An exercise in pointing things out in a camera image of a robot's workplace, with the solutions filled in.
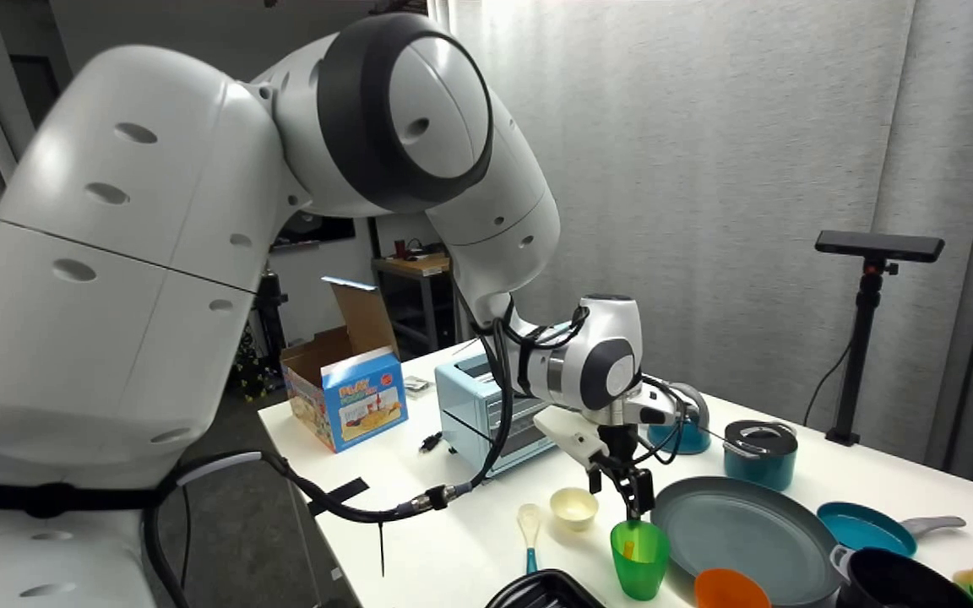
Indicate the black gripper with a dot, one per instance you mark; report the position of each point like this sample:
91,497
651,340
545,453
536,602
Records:
615,448

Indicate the small white bowl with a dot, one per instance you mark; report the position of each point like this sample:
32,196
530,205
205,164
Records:
572,507

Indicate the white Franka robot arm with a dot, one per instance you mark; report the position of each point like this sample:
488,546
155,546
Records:
171,247

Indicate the green plastic cup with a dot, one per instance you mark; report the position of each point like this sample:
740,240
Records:
639,562

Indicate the blue toy kettle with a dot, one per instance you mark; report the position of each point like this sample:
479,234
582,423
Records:
692,433

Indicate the large teal frying pan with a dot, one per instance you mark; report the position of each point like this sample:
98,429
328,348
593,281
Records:
740,536

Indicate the teal pot with lid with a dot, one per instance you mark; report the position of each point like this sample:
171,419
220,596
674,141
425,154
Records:
758,456

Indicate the orange plastic cup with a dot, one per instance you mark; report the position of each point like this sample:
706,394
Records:
730,589

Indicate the light blue toaster oven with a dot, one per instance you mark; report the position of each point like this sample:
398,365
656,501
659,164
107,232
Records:
463,408

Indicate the black toaster plug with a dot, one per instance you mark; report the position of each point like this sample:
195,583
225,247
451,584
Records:
429,439

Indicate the small white flat item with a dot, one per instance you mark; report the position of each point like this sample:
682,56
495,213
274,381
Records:
417,384

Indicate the blue printed carton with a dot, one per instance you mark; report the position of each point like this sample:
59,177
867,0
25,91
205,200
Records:
367,403

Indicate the black tape strip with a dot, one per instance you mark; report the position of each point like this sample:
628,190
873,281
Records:
336,495

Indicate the black pot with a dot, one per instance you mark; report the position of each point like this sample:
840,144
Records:
896,583

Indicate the wooden side desk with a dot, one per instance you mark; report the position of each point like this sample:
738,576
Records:
415,272

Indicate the brown cardboard box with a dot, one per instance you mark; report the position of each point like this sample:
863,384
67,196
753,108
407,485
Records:
307,376

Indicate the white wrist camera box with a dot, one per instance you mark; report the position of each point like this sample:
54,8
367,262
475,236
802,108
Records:
569,433

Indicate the black camera stand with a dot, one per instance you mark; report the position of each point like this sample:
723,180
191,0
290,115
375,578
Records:
863,324

